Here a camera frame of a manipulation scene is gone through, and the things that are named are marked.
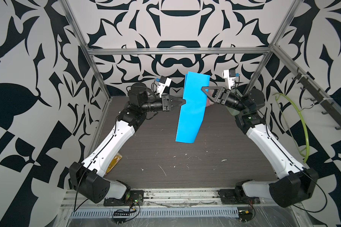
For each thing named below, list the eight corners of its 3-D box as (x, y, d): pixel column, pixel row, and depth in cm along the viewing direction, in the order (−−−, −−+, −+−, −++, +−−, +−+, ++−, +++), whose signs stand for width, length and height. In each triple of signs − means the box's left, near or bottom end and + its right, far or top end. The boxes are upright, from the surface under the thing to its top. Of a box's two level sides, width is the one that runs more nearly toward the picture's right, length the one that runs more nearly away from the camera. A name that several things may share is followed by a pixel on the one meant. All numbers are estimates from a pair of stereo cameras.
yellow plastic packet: (104, 174, 84) (103, 172, 82) (118, 153, 91) (117, 152, 90) (109, 176, 83) (107, 175, 81) (123, 155, 91) (122, 154, 89)
